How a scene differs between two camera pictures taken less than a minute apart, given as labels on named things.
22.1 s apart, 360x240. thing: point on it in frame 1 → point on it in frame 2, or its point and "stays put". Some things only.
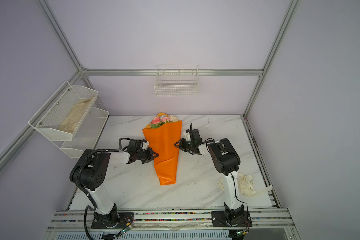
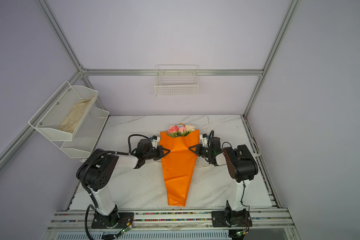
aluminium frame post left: (63, 35) stays put
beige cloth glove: (70, 123) stays put
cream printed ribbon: (247, 186) → (204, 167)
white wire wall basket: (177, 80) stays put
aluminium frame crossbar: (172, 72) stays put
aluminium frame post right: (291, 14) stays put
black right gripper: (182, 145) → (199, 152)
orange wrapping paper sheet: (162, 140) → (178, 164)
